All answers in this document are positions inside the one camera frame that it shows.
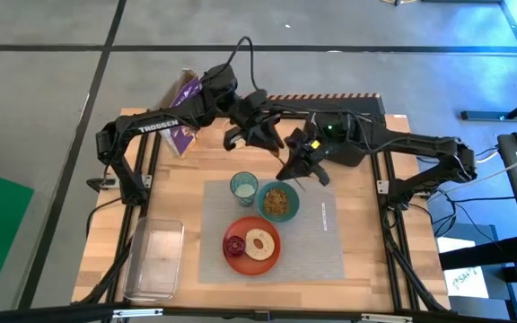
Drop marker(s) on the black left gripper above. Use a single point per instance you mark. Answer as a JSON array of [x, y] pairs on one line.
[[258, 119]]

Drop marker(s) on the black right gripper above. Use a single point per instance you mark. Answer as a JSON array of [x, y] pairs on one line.
[[305, 148]]

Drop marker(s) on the teal drinking cup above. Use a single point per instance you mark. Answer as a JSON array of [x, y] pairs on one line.
[[243, 190]]

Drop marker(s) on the blue cereal box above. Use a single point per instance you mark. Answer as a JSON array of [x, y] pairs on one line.
[[182, 139]]

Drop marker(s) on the sliced bagel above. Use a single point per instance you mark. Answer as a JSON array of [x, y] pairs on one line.
[[251, 251]]

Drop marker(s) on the red apple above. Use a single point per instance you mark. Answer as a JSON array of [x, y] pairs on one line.
[[234, 247]]

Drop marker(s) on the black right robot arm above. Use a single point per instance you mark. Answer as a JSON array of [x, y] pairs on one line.
[[420, 145]]

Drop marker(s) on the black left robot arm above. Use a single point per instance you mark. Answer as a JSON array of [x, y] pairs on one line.
[[160, 125]]

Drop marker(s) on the brown cereal flakes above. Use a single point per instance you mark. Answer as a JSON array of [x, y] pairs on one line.
[[277, 202]]

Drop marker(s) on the teal bowl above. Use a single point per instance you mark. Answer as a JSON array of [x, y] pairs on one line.
[[263, 215]]

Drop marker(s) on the grey woven placemat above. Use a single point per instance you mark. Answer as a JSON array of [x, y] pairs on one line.
[[312, 251]]

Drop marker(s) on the black orange-striped floor mat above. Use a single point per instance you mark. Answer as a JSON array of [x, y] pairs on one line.
[[366, 105]]

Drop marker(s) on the orange plate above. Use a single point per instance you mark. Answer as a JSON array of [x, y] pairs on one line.
[[249, 267]]

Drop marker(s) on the black metal stand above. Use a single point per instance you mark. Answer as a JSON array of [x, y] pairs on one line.
[[487, 116]]

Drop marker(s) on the white paper note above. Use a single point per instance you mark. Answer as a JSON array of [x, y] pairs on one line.
[[465, 282]]

